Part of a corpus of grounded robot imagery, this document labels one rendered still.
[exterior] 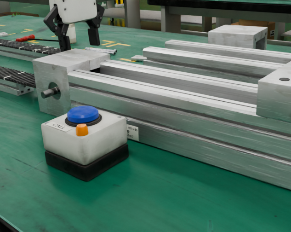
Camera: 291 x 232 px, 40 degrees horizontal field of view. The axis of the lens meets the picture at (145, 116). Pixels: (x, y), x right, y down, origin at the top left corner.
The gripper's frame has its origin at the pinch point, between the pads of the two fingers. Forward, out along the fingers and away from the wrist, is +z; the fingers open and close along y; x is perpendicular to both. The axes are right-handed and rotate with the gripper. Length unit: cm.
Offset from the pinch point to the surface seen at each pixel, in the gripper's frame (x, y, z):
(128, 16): -183, -194, 27
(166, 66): 26.9, 1.5, 2.5
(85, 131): 39.1, 30.8, 1.6
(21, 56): -24.5, 2.0, 4.5
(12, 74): -1.5, 17.4, 2.7
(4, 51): -33.3, 1.9, 3.7
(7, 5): -412, -206, 18
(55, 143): 34.2, 32.1, 3.9
